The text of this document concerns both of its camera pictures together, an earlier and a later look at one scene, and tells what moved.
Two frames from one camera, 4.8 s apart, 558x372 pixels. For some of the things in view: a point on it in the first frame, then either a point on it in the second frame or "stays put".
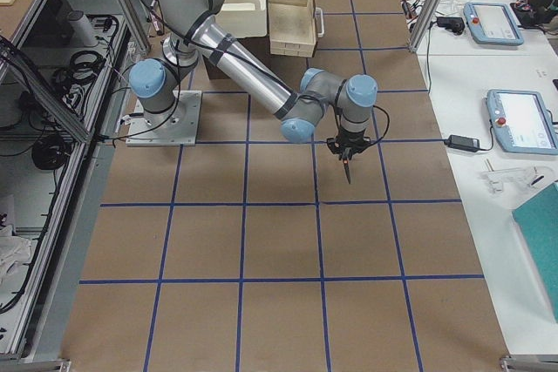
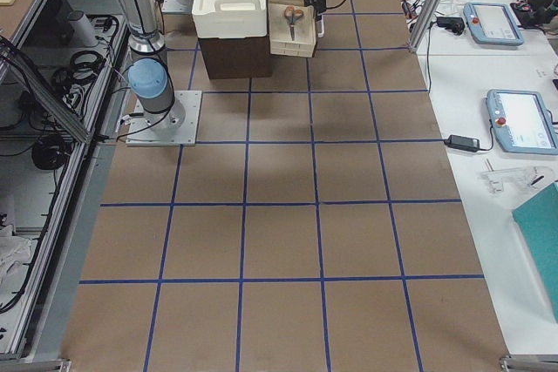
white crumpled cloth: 14,250 stays put
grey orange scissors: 346,156 → 292,16
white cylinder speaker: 83,32 stays put
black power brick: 453,23 stays put
